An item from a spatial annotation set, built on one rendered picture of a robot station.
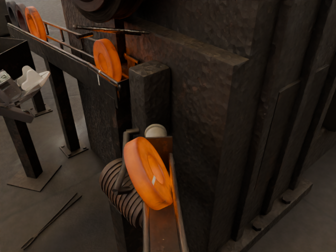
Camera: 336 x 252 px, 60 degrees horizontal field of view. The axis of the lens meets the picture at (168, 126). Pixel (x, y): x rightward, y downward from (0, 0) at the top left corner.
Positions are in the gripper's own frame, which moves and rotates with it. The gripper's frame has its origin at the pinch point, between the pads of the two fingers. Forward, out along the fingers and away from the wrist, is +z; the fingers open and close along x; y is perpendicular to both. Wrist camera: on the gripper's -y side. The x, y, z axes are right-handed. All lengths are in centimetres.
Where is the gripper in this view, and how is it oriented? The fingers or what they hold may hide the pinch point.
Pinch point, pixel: (47, 76)
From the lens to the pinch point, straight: 96.6
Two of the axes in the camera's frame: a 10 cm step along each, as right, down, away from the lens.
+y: -2.4, -6.6, -7.2
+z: 7.3, -6.1, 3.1
